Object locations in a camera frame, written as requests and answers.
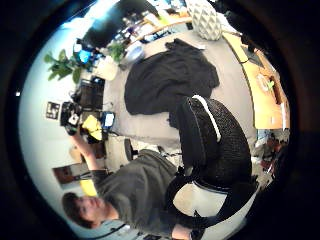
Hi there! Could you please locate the black monitor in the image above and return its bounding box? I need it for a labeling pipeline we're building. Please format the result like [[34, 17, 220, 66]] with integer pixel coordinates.
[[82, 0, 160, 50]]

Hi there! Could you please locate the black stool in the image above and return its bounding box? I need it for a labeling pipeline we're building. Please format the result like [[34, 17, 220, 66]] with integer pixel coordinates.
[[123, 137, 140, 163]]

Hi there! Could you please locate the yellow object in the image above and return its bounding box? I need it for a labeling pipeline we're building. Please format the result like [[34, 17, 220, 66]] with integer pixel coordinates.
[[79, 179, 98, 198], [81, 114, 104, 142]]

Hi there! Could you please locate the black cloth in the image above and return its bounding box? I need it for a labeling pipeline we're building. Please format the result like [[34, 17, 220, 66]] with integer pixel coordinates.
[[123, 37, 221, 130]]

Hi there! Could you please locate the blue lit screen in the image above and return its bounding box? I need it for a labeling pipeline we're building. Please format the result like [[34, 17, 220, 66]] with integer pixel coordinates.
[[101, 111, 116, 130]]

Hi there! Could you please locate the the person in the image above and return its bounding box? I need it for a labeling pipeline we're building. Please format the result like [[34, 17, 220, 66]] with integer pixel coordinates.
[[61, 148, 201, 240]]

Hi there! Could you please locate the large green leafy plant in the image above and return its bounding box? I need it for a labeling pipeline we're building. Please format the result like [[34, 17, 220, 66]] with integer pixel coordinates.
[[43, 48, 83, 85]]

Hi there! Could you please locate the black and white marker sign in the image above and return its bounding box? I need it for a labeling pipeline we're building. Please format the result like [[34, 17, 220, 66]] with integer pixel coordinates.
[[45, 101, 61, 121]]

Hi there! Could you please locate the white bowl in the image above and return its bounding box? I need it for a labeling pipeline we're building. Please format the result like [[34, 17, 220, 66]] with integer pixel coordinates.
[[123, 44, 146, 65]]

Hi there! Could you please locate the white marker cube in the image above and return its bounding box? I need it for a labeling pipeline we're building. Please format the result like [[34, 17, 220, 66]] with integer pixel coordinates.
[[67, 113, 80, 126]]

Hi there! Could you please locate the white textured vase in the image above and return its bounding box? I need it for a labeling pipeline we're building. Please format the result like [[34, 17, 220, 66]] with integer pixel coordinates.
[[185, 0, 223, 42]]

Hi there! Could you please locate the wooden desk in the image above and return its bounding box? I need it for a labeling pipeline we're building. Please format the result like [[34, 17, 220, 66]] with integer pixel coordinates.
[[222, 30, 291, 131]]

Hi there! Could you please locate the small green plant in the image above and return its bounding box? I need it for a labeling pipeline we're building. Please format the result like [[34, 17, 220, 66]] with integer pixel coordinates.
[[107, 42, 127, 63]]

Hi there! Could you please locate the brown wooden board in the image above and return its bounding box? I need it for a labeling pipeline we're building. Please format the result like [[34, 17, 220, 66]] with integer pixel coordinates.
[[52, 162, 92, 185]]

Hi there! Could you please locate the black crate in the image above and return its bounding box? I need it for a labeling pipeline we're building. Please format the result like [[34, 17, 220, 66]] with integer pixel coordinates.
[[77, 79, 106, 112]]

